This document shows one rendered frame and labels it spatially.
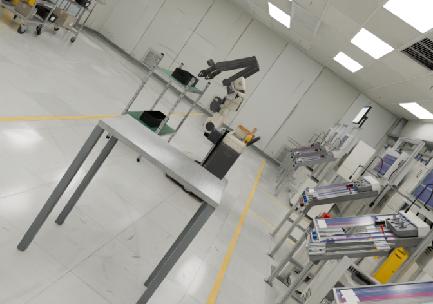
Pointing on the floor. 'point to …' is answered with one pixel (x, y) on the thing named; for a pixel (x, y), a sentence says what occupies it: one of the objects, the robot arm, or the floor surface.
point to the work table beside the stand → (197, 186)
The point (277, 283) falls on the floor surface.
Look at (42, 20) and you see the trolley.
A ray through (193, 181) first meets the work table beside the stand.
